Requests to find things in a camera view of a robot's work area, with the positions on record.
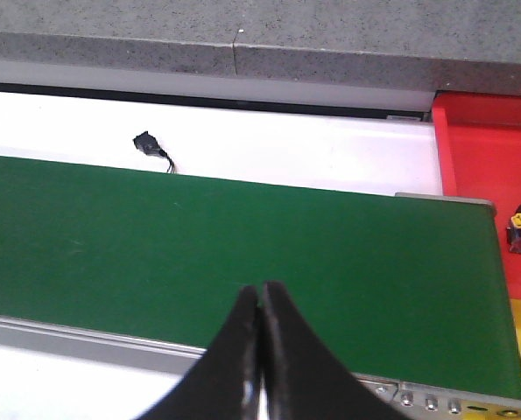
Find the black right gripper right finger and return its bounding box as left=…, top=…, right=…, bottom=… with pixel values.
left=262, top=281, right=406, bottom=419

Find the small black sensor with wire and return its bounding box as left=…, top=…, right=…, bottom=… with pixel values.
left=132, top=131, right=177, bottom=174

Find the red plastic tray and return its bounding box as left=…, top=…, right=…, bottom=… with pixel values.
left=432, top=93, right=521, bottom=299

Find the grey speckled stone counter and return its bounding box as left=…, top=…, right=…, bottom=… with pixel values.
left=0, top=1, right=521, bottom=95

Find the green conveyor belt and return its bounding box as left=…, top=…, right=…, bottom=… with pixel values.
left=0, top=157, right=521, bottom=400

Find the white panel under counter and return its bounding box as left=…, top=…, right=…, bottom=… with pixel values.
left=0, top=59, right=434, bottom=112

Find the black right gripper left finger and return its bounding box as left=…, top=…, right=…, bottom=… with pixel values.
left=140, top=286, right=260, bottom=419

